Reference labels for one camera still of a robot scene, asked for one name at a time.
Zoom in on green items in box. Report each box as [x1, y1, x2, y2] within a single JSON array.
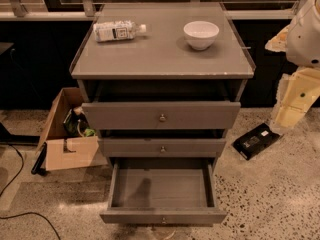
[[63, 106, 96, 137]]

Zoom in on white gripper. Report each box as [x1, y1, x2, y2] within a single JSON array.
[[265, 0, 320, 129]]

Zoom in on brown cardboard box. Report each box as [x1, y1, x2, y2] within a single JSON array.
[[36, 87, 107, 171]]

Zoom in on black flat device on floor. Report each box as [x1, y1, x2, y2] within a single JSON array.
[[233, 123, 280, 160]]

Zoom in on grey top drawer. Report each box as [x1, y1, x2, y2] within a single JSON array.
[[82, 101, 240, 130]]

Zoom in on grey bottom drawer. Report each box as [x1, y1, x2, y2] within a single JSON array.
[[101, 158, 226, 225]]

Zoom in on black cable on floor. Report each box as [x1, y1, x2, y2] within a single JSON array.
[[0, 143, 62, 240]]

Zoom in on plastic water bottle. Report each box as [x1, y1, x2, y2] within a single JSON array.
[[93, 20, 147, 42]]

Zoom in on grey drawer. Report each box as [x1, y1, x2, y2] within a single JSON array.
[[82, 101, 240, 130], [101, 158, 226, 225], [99, 138, 226, 157]]

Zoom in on grey middle drawer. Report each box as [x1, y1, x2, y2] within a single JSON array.
[[99, 138, 226, 157]]

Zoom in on white ceramic bowl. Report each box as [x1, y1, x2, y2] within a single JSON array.
[[183, 21, 220, 50]]

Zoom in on black tool beside box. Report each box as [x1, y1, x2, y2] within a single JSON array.
[[31, 143, 47, 176]]

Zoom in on grey wooden drawer cabinet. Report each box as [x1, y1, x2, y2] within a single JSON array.
[[70, 3, 255, 163]]

